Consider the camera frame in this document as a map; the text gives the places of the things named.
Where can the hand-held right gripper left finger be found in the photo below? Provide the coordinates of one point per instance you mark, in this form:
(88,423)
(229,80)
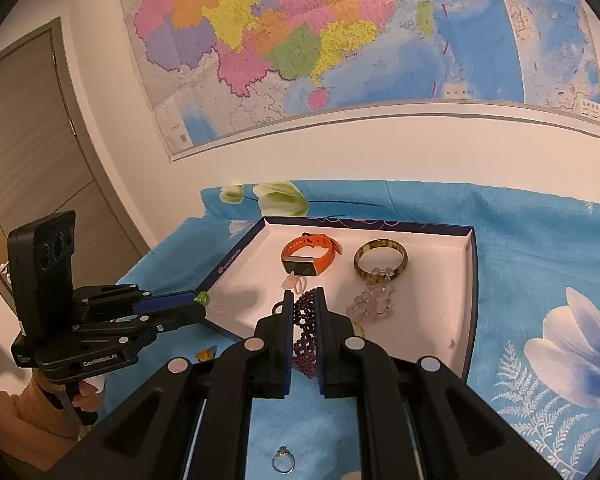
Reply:
(284,355)

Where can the grey wooden door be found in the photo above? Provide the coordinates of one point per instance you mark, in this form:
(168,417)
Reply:
(30,135)

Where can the colourful wall map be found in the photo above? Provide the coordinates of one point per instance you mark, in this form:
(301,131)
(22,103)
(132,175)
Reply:
(330,35)

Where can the amber bangle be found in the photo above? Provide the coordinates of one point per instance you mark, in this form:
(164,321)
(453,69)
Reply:
(362,272)

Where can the blue floral bed sheet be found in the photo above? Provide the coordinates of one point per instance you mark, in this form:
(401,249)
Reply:
(530,260)

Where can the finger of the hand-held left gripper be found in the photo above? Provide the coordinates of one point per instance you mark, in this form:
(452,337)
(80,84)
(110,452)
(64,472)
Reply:
(175,321)
(170,302)

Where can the person's left hand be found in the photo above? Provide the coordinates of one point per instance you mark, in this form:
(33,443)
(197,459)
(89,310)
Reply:
(90,397)

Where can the small amber pendant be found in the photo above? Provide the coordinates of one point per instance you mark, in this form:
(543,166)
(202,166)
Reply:
(205,355)

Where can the dark blue box tray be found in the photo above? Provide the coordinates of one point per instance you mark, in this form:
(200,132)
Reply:
(430,310)

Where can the orange smartwatch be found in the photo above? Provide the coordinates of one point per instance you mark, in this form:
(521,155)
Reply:
(320,260)

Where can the person's left forearm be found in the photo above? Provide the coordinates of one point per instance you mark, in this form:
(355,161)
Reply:
(25,410)

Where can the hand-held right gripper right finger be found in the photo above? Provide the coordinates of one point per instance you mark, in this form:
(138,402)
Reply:
(324,350)

